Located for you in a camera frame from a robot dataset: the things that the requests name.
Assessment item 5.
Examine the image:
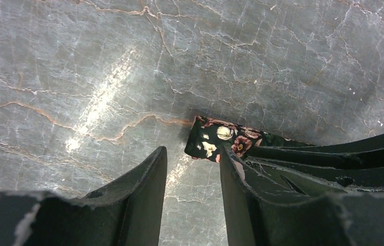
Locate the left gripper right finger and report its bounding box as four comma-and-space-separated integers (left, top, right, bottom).
220, 147, 384, 245

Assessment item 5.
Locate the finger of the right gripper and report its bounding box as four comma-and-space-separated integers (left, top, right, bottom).
247, 134, 384, 170
246, 157, 384, 204

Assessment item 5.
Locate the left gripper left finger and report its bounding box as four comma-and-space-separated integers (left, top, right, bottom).
0, 146, 167, 245

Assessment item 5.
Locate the black pink rose tie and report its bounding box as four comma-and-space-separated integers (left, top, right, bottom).
184, 116, 310, 163

